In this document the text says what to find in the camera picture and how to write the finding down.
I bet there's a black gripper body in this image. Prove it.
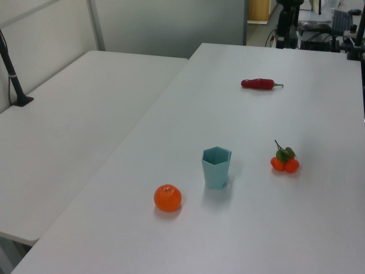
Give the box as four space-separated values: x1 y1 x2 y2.
275 0 303 39

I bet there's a teal hexagonal mug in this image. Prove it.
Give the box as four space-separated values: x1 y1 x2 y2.
201 146 233 190

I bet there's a black desk equipment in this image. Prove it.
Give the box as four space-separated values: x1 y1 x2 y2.
298 20 342 53

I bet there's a wooden door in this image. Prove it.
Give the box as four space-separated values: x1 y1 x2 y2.
248 0 271 22

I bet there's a red chili pepper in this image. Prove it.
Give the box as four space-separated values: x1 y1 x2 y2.
241 78 285 91

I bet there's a black keyboard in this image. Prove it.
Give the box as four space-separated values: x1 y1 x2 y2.
331 10 355 35

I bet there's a black clamp stand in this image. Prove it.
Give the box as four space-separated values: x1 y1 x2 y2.
346 17 365 61

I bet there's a small mandarin cluster with leaves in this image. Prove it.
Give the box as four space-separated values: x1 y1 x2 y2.
270 139 300 174

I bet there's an orange toy fruit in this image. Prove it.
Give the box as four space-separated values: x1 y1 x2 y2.
153 184 183 212

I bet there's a white side table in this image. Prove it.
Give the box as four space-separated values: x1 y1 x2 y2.
0 50 189 247

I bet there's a black pole with base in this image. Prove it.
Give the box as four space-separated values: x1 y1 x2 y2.
0 28 35 108

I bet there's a grey metal partition post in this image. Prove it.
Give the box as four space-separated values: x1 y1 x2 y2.
242 0 249 46
87 0 107 53

